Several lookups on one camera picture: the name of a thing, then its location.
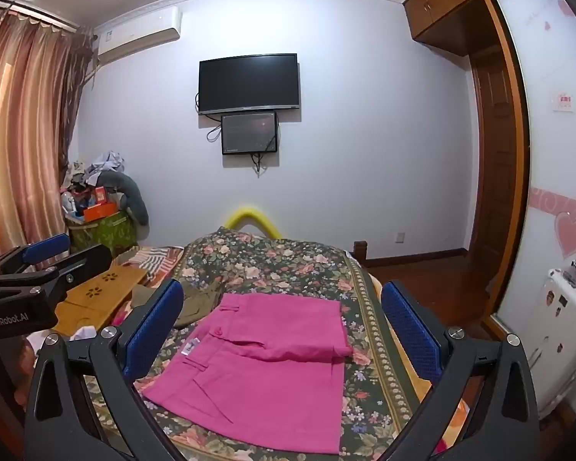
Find pink pants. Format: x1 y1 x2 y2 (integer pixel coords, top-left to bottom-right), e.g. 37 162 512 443
141 293 353 455

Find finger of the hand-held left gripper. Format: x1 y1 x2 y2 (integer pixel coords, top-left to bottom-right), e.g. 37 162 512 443
0 233 72 278
0 244 113 301

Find white air conditioner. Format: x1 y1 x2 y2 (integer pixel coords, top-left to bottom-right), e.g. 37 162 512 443
95 6 182 65

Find orange box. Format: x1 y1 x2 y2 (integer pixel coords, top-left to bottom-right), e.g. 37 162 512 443
83 202 119 224

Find pile of clothes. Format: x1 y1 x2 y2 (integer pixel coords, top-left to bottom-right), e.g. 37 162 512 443
60 150 126 189

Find wooden lap desk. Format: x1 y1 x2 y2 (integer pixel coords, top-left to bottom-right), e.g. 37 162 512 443
52 262 147 338

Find black wall television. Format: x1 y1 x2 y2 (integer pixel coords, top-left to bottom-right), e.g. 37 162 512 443
198 52 301 116

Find pink striped curtain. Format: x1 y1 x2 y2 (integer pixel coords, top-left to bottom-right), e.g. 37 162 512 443
0 2 95 256

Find small black framed screen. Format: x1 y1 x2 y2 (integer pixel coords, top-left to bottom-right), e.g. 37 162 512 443
221 111 280 156

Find brown wooden door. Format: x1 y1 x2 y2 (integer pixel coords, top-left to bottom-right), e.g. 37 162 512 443
469 48 518 301

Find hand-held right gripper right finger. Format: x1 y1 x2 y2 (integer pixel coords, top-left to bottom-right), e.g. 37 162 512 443
380 279 541 461

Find striped cloth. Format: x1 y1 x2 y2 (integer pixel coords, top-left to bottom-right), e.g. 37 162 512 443
127 246 184 275

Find wooden overhead cabinet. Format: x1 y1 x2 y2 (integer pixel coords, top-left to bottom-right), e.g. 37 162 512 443
398 0 541 56

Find floral blanket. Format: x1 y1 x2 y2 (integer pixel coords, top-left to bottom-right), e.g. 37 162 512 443
84 227 443 461

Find white heart-print wardrobe door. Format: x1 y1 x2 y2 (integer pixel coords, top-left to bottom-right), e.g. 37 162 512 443
488 0 576 343

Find grey plush pillow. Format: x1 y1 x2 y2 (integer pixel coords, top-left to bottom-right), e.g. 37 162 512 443
96 171 150 227

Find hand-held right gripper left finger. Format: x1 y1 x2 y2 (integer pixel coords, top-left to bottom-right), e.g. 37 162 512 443
24 279 185 461

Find olive green pants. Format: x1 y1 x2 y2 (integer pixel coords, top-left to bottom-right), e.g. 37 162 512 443
173 280 222 330

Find green patterned bag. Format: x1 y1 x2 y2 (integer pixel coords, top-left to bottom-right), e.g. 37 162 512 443
68 209 138 256

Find white suitcase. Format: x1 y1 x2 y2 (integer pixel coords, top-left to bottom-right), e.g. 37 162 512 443
525 266 576 418

